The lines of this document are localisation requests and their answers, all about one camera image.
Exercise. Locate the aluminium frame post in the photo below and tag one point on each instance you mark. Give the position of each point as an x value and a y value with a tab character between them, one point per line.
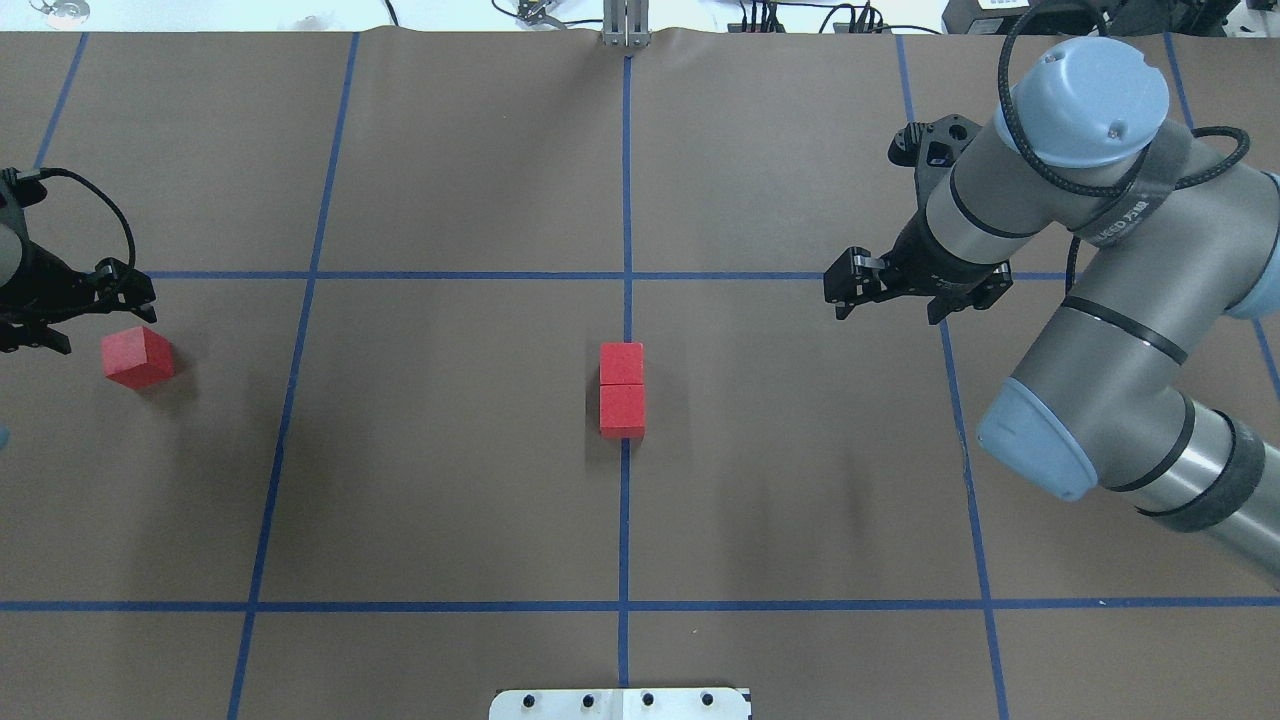
625	23

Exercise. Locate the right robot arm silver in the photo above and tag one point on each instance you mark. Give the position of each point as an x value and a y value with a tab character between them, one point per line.
1183	231

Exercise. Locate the red block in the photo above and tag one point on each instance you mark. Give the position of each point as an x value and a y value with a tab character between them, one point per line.
137	358
622	364
622	411

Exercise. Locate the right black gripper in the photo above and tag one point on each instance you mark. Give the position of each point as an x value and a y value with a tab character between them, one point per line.
912	262

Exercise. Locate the white pedestal column base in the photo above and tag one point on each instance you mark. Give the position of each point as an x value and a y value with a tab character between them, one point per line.
623	703

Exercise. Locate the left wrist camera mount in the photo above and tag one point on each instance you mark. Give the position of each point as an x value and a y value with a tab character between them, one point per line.
21	188

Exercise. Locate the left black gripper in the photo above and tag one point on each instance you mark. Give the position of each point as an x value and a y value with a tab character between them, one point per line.
38	292

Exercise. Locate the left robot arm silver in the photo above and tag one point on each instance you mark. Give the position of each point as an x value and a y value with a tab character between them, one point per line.
39	291

